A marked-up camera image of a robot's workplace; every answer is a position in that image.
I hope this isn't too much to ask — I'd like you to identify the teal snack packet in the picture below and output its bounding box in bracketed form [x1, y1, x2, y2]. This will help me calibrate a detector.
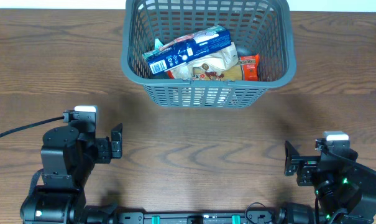
[154, 39, 163, 49]

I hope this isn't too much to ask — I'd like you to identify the colourful tissue multipack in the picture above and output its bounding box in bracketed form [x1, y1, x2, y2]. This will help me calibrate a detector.
[142, 26, 232, 75]

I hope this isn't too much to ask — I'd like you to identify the red spaghetti packet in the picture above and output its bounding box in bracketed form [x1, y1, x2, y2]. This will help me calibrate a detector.
[166, 54, 260, 82]

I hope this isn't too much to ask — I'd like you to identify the beige paper pouch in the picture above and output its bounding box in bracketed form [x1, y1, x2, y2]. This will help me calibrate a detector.
[166, 42, 239, 81]

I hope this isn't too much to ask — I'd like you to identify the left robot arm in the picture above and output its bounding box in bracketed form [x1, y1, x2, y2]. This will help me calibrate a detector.
[20, 110, 123, 224]

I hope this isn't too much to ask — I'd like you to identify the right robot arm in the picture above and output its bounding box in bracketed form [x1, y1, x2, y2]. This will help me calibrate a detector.
[274, 138, 376, 224]

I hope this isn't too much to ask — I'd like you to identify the grey plastic basket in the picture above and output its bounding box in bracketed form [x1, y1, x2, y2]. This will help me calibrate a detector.
[121, 0, 296, 108]

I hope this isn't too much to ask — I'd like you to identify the right black cable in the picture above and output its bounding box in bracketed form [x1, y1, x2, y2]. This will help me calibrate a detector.
[319, 144, 376, 183]

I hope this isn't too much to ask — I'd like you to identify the black cable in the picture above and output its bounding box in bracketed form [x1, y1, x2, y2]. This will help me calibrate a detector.
[0, 115, 66, 144]
[319, 144, 376, 183]

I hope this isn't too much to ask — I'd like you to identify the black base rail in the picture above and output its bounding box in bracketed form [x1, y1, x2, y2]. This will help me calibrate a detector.
[116, 210, 283, 224]

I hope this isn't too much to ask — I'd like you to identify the left black cable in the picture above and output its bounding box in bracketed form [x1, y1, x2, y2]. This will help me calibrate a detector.
[0, 115, 66, 144]

